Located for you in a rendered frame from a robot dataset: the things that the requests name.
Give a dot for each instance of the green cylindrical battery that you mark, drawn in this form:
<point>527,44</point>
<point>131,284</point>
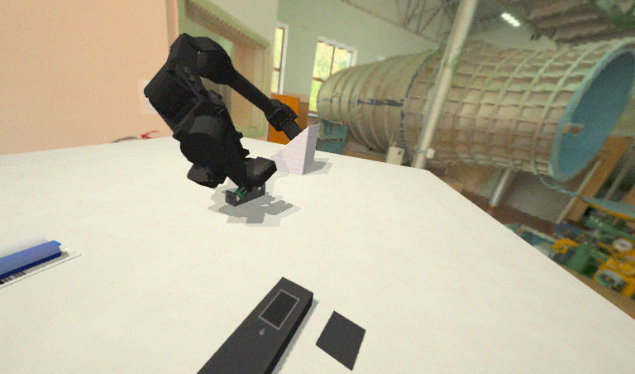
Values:
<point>241,192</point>

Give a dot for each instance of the dark grey flat panel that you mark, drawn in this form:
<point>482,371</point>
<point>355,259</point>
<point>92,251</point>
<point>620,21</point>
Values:
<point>341,339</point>

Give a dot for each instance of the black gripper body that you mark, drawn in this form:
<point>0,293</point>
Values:
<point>254,172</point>

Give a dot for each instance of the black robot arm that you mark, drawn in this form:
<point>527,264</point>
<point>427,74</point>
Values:
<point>198,117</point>

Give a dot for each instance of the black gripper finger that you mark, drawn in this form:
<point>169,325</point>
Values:
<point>248,187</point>
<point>232,174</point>

